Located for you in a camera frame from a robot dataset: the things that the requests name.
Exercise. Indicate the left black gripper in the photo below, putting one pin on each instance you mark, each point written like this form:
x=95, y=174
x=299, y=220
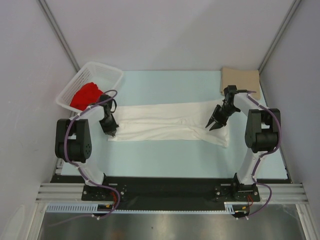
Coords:
x=111, y=130

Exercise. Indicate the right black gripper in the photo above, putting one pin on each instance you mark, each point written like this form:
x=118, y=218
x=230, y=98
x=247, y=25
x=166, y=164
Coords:
x=216, y=117

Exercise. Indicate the white t shirt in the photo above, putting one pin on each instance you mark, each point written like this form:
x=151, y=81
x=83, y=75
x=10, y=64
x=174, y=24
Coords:
x=169, y=122

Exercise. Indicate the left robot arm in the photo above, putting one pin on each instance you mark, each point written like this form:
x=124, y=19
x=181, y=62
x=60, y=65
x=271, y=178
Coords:
x=73, y=139

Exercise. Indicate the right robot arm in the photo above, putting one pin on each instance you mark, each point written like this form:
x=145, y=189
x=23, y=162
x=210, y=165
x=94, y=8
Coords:
x=262, y=137

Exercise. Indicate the red t shirt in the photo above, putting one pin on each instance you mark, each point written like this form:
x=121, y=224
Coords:
x=87, y=95

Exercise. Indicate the folded tan t shirt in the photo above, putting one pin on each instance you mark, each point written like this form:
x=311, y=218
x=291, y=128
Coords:
x=242, y=79

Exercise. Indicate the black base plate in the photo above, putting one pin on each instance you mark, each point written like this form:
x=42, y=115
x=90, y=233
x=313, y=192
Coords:
x=169, y=193

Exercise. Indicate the white slotted cable duct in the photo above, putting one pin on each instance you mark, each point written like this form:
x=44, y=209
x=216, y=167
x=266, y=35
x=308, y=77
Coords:
x=92, y=208

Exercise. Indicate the aluminium front rail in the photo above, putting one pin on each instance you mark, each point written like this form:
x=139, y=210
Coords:
x=75, y=192

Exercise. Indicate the right aluminium frame post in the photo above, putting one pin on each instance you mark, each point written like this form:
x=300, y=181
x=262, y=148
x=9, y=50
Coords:
x=280, y=33

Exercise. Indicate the aluminium frame post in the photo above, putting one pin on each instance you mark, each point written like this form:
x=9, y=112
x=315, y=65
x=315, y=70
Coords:
x=280, y=33
x=48, y=14

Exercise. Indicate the left aluminium frame post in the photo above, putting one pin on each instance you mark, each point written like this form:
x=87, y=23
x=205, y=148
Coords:
x=48, y=14

